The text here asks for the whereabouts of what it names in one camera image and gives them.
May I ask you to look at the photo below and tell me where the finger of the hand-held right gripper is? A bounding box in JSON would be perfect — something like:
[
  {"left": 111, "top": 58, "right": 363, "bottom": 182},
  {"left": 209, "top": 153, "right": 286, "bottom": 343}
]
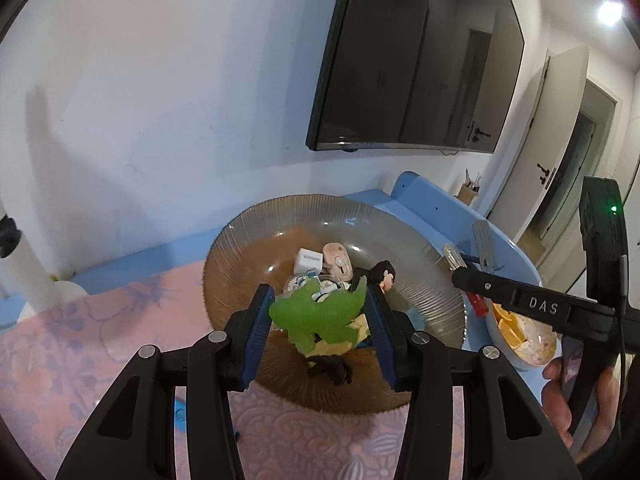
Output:
[{"left": 452, "top": 266, "right": 618, "bottom": 336}]

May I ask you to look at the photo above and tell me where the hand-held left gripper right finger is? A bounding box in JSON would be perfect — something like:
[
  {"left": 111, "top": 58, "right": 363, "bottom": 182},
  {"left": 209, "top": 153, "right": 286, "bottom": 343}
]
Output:
[{"left": 365, "top": 284, "right": 583, "bottom": 480}]

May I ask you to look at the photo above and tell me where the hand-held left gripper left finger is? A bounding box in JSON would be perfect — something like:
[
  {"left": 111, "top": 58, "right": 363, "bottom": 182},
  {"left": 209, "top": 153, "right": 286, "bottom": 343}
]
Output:
[{"left": 55, "top": 284, "right": 275, "bottom": 480}]

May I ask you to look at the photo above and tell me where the yellow highlighter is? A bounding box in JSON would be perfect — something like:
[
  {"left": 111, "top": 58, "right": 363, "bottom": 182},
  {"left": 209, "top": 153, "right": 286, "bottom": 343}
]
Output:
[{"left": 307, "top": 312, "right": 373, "bottom": 358}]

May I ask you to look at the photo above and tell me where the green toy dinosaur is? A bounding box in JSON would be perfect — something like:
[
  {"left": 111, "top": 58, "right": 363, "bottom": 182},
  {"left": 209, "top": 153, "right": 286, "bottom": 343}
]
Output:
[{"left": 269, "top": 278, "right": 370, "bottom": 358}]

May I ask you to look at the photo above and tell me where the black-haired figurine toy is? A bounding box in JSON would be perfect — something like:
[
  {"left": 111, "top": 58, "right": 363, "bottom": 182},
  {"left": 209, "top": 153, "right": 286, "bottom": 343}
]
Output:
[{"left": 367, "top": 260, "right": 398, "bottom": 296}]

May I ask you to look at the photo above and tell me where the brown ribbed glass bowl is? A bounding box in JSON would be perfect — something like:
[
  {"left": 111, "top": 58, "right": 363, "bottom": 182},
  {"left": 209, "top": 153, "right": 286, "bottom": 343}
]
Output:
[{"left": 202, "top": 193, "right": 468, "bottom": 415}]

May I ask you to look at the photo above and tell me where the person's right hand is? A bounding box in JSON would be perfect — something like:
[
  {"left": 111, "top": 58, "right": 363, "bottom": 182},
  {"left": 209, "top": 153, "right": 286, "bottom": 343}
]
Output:
[{"left": 542, "top": 350, "right": 626, "bottom": 466}]

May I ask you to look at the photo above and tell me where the small bowl of orange slices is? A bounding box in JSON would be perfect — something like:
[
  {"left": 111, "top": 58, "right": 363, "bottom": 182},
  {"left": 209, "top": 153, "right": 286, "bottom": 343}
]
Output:
[{"left": 485, "top": 302, "right": 558, "bottom": 372}]

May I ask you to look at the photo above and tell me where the metal spatula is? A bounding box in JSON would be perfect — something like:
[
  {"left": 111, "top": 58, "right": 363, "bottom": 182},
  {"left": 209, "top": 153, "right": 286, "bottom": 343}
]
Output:
[{"left": 472, "top": 219, "right": 498, "bottom": 271}]

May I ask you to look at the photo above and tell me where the white round toy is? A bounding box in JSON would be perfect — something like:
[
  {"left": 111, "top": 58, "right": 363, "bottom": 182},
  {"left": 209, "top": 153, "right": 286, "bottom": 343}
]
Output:
[{"left": 285, "top": 274, "right": 346, "bottom": 303}]

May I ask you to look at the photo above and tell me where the pink round gadget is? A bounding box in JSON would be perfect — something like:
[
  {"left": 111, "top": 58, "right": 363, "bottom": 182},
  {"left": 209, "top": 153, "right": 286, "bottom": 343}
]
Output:
[{"left": 321, "top": 242, "right": 353, "bottom": 281}]

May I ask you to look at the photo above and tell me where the white charger cube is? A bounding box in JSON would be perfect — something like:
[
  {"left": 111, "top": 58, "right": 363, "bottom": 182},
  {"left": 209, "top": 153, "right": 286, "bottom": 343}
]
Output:
[{"left": 292, "top": 247, "right": 325, "bottom": 277}]

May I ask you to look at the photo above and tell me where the brown pen holder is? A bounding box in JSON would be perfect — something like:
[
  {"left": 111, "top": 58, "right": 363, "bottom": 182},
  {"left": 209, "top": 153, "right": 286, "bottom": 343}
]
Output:
[{"left": 452, "top": 169, "right": 483, "bottom": 206}]

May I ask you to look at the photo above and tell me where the white door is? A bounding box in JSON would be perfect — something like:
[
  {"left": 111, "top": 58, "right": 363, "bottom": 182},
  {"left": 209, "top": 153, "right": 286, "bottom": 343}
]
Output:
[{"left": 487, "top": 45, "right": 591, "bottom": 246}]

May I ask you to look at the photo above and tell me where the pink patterned tablecloth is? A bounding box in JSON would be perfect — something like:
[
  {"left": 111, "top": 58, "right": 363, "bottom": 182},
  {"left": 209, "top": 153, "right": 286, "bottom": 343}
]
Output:
[{"left": 0, "top": 260, "right": 416, "bottom": 480}]

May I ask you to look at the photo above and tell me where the ceiling light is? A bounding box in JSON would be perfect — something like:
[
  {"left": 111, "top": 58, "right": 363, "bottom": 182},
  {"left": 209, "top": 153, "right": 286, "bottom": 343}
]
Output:
[{"left": 597, "top": 0, "right": 626, "bottom": 26}]

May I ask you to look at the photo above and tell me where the clear handled tool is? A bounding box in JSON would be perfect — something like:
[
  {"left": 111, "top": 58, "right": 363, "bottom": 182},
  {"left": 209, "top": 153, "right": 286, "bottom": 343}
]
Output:
[{"left": 442, "top": 244, "right": 481, "bottom": 271}]

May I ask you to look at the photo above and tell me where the white lamp post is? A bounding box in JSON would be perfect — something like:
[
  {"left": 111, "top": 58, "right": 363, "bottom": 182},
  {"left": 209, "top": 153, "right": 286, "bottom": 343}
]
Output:
[{"left": 0, "top": 195, "right": 88, "bottom": 306}]

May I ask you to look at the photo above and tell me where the wall television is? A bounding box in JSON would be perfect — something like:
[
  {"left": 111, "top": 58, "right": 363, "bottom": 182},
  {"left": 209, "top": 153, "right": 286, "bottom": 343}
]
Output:
[{"left": 306, "top": 0, "right": 526, "bottom": 155}]

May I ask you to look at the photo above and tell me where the black clip on post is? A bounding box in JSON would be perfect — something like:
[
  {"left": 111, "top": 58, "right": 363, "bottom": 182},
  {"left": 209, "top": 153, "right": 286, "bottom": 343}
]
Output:
[{"left": 0, "top": 214, "right": 20, "bottom": 258}]

